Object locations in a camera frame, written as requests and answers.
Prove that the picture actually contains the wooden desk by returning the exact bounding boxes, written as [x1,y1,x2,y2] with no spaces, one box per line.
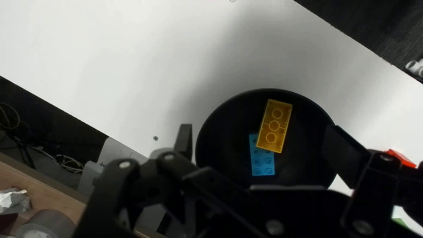
[0,151,147,238]

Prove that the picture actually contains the pale grey device box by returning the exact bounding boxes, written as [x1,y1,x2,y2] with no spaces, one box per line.
[78,137,150,203]

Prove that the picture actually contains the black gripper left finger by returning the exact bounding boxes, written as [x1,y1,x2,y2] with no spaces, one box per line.
[72,123,209,238]

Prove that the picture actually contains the tangled thin cables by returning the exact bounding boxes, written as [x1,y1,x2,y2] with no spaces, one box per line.
[0,101,85,174]

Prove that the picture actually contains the grey tape roll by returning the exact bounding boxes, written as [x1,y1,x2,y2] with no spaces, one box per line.
[12,209,77,238]

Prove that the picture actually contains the black bowl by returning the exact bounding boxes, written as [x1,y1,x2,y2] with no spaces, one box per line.
[195,89,343,191]

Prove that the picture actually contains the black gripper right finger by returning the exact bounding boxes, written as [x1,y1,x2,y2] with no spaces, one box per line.
[323,125,423,238]

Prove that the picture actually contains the yellow toy brick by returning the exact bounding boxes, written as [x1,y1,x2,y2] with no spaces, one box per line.
[255,98,295,155]

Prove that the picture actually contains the blue toy brick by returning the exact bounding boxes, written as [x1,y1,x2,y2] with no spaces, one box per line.
[249,133,276,178]

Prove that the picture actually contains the crumpled silver foil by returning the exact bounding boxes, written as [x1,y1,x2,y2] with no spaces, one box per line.
[0,188,32,216]

